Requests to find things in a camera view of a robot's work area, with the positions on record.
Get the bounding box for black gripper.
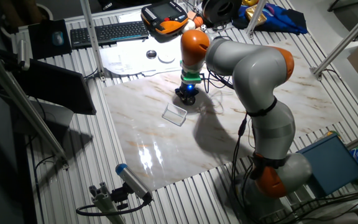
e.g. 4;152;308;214
175;81;199;104

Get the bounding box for green mounting flange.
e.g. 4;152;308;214
180;70;203;85

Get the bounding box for small white dish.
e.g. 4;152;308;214
157;52;177;65

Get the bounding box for marble pattern board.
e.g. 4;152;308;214
103;39;344;191

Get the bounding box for white toy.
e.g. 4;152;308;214
181;19;196;34

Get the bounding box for white paper sheet with tables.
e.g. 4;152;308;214
99;46;145;76

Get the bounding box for orange and black teach pendant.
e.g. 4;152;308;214
140;0;190;35

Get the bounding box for black filament spool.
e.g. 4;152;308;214
201;0;244;26

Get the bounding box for black keyboard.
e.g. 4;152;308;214
70;21;150;50

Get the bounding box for blue cloth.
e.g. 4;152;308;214
231;2;309;35

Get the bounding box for black monitor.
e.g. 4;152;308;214
9;58;98;116

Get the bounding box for grey computer mouse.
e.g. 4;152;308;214
52;30;65;47

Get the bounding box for black mouse pad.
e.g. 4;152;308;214
27;19;73;60

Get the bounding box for blue box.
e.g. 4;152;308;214
296;133;358;198

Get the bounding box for white wire mesh basket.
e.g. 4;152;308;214
161;102;188;127

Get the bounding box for black wrist cable bundle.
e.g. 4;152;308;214
201;68;236;91

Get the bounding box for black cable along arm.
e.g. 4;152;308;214
230;112;260;224

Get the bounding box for silver camera with blue end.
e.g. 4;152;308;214
114;162;154;202

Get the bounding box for aluminium camera mount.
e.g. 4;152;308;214
88;181;127;224

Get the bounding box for black camera cable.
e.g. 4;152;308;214
75;198;150;217

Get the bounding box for silver depth camera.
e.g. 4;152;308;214
16;39;31;72

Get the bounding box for black cables by robot base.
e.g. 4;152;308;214
272;190;358;224

